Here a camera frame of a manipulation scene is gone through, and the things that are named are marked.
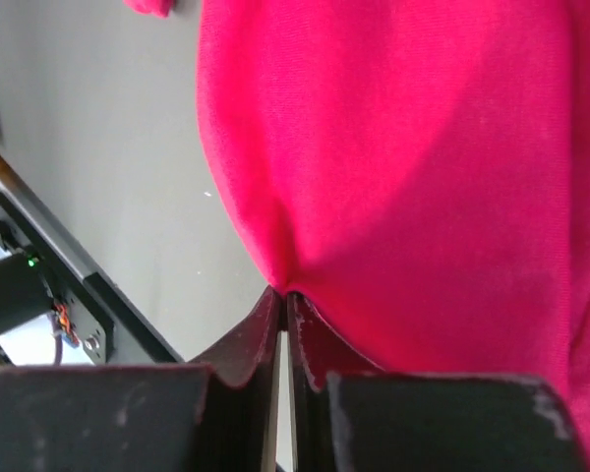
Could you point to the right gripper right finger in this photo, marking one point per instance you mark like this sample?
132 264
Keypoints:
350 415

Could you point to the pink t shirt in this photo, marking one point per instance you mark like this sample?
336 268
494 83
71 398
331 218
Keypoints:
418 170

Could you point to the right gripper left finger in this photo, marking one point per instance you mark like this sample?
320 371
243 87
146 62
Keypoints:
216 413

